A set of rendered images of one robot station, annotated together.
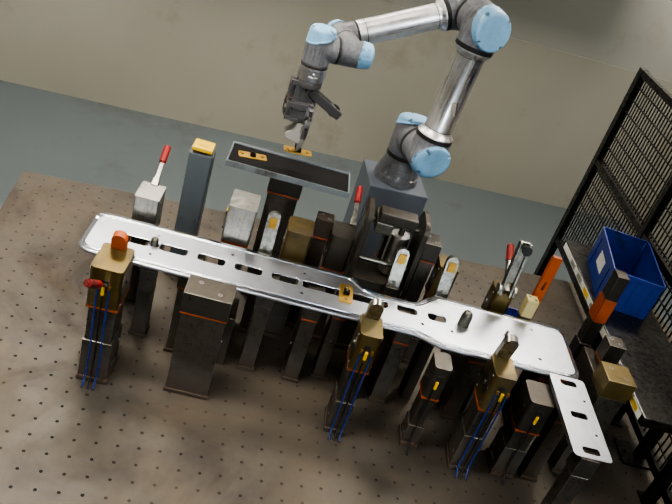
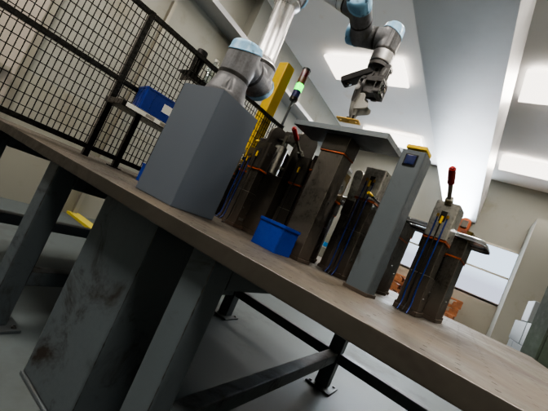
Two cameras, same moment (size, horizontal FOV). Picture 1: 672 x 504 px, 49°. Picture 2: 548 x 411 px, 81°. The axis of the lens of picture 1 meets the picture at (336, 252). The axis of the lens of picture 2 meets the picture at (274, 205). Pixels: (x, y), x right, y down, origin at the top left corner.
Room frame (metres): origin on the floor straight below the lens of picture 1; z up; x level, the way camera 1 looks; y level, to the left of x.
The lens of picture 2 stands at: (2.83, 0.94, 0.78)
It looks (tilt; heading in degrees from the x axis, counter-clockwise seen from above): 3 degrees up; 227
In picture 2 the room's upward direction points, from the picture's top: 24 degrees clockwise
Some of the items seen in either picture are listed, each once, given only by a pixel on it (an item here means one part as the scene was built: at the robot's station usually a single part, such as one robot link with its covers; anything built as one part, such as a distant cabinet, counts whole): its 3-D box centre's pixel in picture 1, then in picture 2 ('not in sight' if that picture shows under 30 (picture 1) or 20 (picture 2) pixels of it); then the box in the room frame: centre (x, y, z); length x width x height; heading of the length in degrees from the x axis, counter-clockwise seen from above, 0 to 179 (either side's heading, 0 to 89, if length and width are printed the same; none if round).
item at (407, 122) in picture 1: (411, 134); (242, 61); (2.29, -0.11, 1.27); 0.13 x 0.12 x 0.14; 26
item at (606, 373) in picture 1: (588, 420); not in sight; (1.64, -0.81, 0.88); 0.08 x 0.08 x 0.36; 7
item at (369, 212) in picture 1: (374, 277); (273, 183); (1.89, -0.14, 0.95); 0.18 x 0.13 x 0.49; 97
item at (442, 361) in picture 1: (424, 404); not in sight; (1.53, -0.35, 0.84); 0.10 x 0.05 x 0.29; 7
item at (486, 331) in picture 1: (338, 295); (322, 195); (1.67, -0.04, 1.00); 1.38 x 0.22 x 0.02; 97
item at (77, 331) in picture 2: not in sight; (128, 302); (2.29, -0.11, 0.33); 0.31 x 0.31 x 0.66; 14
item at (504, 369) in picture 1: (479, 419); not in sight; (1.51, -0.50, 0.87); 0.12 x 0.07 x 0.35; 7
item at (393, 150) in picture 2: (289, 169); (344, 137); (1.98, 0.21, 1.16); 0.37 x 0.14 x 0.02; 97
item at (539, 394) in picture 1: (519, 434); not in sight; (1.54, -0.62, 0.84); 0.12 x 0.07 x 0.28; 7
